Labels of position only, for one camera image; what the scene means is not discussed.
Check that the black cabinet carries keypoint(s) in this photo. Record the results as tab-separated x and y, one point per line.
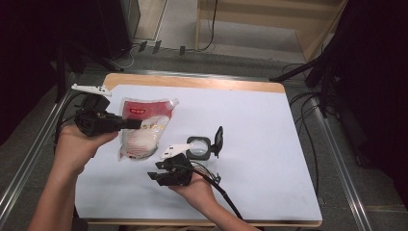
118	22

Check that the black tripod stand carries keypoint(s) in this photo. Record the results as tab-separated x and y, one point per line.
324	83

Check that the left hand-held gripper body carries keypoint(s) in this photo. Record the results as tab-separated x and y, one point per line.
96	123

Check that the metal floor rail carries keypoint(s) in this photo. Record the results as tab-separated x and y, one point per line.
29	163
343	173

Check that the person's left hand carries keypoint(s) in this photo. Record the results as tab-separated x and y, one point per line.
72	147

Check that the person's right hand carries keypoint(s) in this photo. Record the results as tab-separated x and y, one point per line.
197	192

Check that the black curtain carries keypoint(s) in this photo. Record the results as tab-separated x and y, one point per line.
25	48
378	80

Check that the clear jar with black lid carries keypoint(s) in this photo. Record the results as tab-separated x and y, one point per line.
200	149

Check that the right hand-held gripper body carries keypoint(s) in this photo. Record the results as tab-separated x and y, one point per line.
179	171

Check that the red and white sugar pouch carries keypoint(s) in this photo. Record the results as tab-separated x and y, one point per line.
144	141

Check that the wooden shelf frame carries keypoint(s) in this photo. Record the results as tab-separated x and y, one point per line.
308	19

